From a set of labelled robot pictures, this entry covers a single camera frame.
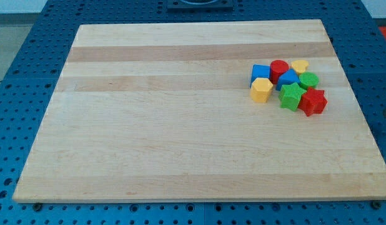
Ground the large wooden board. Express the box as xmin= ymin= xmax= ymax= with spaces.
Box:
xmin=12 ymin=19 xmax=386 ymax=203

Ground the yellow hexagon block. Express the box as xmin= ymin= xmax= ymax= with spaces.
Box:
xmin=250 ymin=77 xmax=274 ymax=103

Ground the blue cube block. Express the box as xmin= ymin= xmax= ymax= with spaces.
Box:
xmin=250 ymin=64 xmax=270 ymax=85

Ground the red cylinder block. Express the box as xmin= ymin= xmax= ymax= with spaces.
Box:
xmin=270 ymin=60 xmax=289 ymax=84

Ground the green star block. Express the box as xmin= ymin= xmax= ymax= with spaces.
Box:
xmin=278 ymin=82 xmax=307 ymax=111

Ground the blue triangle block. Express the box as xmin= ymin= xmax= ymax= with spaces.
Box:
xmin=275 ymin=69 xmax=300 ymax=91

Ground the yellow heart block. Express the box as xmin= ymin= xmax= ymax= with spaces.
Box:
xmin=290 ymin=59 xmax=309 ymax=75

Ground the green cylinder block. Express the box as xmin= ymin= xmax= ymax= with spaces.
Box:
xmin=299 ymin=72 xmax=319 ymax=89

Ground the red star block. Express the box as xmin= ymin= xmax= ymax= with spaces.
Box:
xmin=298 ymin=87 xmax=328 ymax=117

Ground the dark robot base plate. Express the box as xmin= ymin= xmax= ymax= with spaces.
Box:
xmin=166 ymin=0 xmax=234 ymax=11

